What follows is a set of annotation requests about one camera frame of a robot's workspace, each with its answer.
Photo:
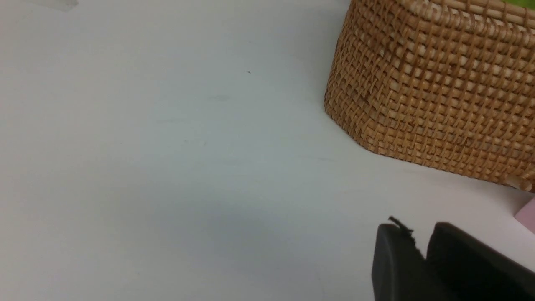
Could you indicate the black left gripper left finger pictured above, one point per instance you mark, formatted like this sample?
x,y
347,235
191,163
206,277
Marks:
x,y
400,271

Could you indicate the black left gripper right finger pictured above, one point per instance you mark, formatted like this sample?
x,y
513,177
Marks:
x,y
473,271

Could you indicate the pink foam cube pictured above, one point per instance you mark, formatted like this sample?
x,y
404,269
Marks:
x,y
526,216

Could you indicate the woven wicker basket green lining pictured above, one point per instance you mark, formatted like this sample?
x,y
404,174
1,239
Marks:
x,y
447,84

